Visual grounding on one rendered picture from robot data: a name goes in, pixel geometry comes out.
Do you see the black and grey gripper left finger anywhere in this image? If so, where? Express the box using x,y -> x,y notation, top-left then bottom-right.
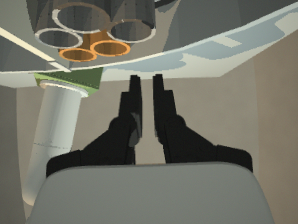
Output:
46,75 -> 143,178

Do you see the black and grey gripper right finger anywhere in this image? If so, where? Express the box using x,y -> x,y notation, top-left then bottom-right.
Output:
153,74 -> 253,172

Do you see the bronze bushing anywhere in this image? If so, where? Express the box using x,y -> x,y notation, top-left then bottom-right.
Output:
90,28 -> 130,56
59,33 -> 97,62

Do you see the grey metal cylinder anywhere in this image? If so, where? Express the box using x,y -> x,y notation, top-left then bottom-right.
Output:
35,0 -> 83,49
107,0 -> 156,43
52,0 -> 111,33

